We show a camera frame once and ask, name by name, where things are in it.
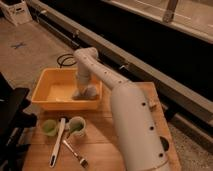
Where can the blue cloth towel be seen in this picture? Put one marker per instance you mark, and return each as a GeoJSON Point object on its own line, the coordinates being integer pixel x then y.
{"type": "Point", "coordinates": [88, 93]}

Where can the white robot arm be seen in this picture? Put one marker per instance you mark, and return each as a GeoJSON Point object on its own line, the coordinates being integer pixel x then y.
{"type": "Point", "coordinates": [138, 140]}

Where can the yellow plastic tray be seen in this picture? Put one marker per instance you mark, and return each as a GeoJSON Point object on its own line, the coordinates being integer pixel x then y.
{"type": "Point", "coordinates": [55, 88]}

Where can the white mug green inside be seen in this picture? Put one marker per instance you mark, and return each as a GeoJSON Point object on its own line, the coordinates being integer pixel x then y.
{"type": "Point", "coordinates": [76, 127]}

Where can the green plastic cup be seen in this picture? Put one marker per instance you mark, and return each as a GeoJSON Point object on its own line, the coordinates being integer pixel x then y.
{"type": "Point", "coordinates": [49, 127]}

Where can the metal cup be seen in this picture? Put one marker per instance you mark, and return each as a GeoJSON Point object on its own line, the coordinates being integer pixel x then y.
{"type": "Point", "coordinates": [165, 143]}

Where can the black chair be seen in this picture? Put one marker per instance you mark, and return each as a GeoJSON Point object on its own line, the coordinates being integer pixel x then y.
{"type": "Point", "coordinates": [13, 121]}

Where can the white cardboard box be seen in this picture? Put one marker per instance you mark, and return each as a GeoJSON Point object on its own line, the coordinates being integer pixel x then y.
{"type": "Point", "coordinates": [17, 13]}

